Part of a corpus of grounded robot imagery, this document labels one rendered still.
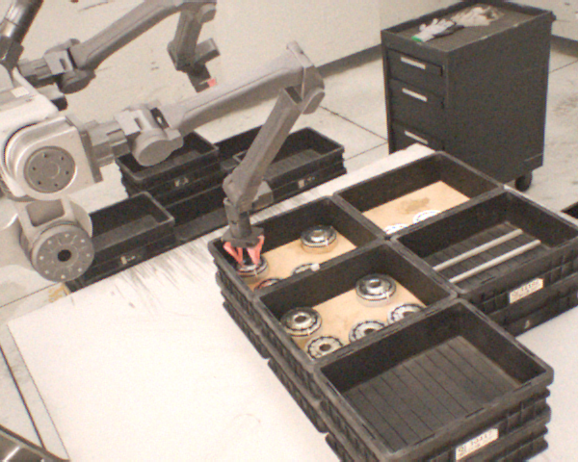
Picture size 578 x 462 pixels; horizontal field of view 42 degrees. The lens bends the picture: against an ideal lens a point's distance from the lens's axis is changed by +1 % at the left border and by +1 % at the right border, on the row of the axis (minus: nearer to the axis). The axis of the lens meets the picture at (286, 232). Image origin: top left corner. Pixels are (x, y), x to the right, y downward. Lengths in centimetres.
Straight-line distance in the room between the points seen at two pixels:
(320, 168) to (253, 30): 214
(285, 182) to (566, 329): 144
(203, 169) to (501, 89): 137
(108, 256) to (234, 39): 255
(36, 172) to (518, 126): 265
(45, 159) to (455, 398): 96
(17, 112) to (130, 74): 334
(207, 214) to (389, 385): 176
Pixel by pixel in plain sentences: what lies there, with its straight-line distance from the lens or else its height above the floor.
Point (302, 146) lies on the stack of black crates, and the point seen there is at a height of 51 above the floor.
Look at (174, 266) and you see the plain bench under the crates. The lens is 241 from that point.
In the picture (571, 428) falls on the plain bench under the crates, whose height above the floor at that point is 70.
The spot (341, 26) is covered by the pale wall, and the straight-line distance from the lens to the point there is 550.
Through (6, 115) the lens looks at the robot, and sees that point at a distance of 151.
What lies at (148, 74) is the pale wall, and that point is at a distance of 487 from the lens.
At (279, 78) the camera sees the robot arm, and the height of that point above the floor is 147.
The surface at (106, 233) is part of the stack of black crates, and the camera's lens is 311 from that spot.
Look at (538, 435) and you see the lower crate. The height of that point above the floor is 76.
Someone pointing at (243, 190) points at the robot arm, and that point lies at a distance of 184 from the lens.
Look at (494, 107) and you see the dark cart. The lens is 351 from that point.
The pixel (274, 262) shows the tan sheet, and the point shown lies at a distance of 210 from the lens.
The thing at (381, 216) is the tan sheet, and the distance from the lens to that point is 224.
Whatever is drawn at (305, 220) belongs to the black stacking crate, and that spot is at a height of 88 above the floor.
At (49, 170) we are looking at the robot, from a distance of 143.
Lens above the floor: 203
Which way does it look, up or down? 33 degrees down
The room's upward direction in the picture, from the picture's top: 9 degrees counter-clockwise
